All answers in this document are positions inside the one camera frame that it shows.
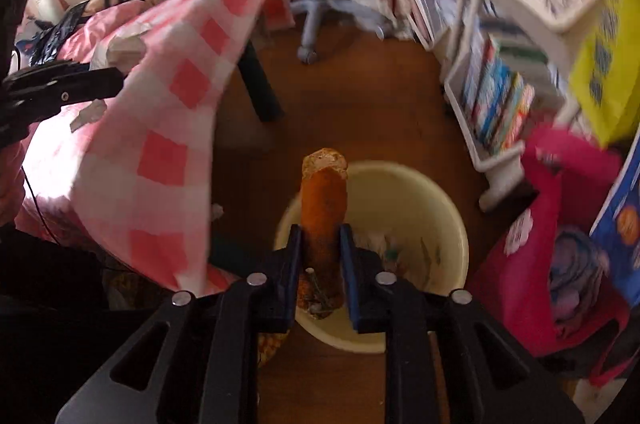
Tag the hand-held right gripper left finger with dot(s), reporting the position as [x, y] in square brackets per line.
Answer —
[295, 274]

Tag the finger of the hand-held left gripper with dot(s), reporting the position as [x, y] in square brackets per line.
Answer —
[60, 87]

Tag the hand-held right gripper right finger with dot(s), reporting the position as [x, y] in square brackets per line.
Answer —
[350, 284]

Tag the orange carrot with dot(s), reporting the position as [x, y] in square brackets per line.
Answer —
[322, 204]

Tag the cream plastic bin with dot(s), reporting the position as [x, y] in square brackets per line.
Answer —
[415, 214]

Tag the black jacket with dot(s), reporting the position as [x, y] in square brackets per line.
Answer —
[55, 34]

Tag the white crumpled paper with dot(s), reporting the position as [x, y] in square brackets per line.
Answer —
[125, 44]

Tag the pink blanket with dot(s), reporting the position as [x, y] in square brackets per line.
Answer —
[50, 169]

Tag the pink white checked tablecloth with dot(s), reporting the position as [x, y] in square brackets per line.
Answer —
[165, 114]

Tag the pink bag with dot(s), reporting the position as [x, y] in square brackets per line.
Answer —
[525, 279]

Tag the dark table leg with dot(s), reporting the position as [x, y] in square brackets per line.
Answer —
[260, 89]

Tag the purple cloth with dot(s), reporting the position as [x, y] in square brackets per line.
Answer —
[575, 269]

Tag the row of colourful books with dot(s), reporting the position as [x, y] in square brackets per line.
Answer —
[500, 99]

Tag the blue printed box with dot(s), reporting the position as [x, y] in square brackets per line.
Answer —
[622, 224]

